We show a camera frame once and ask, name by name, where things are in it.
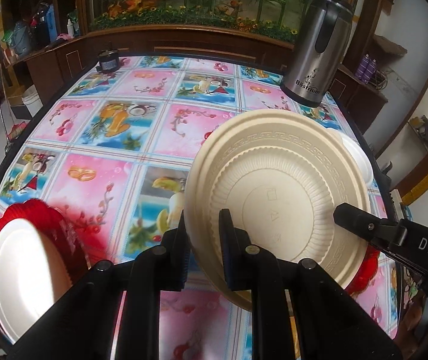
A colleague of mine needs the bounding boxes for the blue bottle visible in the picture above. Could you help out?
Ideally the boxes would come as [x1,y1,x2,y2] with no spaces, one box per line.
[49,4,59,42]

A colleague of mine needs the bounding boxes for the white plastic bucket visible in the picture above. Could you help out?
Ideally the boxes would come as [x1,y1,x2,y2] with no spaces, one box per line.
[22,85,42,117]

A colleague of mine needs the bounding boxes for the dark tool on shelf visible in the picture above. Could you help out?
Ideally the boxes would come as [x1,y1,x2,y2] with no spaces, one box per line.
[409,116,428,143]

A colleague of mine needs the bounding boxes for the large white foam bowl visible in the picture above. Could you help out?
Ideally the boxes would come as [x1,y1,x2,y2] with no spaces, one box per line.
[0,217,72,344]

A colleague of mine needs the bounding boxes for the brown wooden cabinet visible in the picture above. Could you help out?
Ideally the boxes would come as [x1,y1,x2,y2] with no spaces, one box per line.
[5,30,387,132]

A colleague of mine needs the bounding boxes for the small black round device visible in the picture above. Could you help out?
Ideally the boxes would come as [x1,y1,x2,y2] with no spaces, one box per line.
[96,43,121,74]

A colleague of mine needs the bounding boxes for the black thermos flask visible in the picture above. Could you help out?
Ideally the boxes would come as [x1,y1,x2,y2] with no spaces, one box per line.
[32,3,51,47]

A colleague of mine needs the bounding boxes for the brown wooden wall shelf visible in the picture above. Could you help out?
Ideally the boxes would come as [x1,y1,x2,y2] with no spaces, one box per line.
[372,35,408,57]

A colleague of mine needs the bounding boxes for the grey blue bag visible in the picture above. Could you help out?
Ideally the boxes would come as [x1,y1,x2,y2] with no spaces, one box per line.
[13,20,32,55]

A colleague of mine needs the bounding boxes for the stainless steel thermos jug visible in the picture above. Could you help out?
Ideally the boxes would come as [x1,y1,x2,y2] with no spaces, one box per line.
[279,0,355,109]

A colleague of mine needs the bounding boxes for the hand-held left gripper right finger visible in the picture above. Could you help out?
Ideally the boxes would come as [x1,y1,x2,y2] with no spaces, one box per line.
[218,210,402,360]

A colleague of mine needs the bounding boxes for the beige plastic bowl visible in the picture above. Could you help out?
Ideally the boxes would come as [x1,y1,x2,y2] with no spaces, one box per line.
[183,109,371,312]

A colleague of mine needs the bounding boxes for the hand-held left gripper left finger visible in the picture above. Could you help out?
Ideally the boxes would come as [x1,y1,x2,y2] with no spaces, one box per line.
[7,210,192,360]

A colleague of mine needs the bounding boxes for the small red plastic bowl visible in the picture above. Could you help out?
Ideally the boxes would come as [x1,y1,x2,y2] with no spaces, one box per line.
[345,247,381,297]

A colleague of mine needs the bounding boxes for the large red plastic bowl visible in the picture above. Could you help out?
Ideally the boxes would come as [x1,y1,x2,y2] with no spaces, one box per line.
[0,199,90,342]

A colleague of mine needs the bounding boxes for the small white foam bowl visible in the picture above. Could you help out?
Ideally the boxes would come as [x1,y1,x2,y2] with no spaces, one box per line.
[339,135,374,184]

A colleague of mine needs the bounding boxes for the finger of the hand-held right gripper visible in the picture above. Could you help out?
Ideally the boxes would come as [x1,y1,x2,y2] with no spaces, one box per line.
[333,202,406,250]

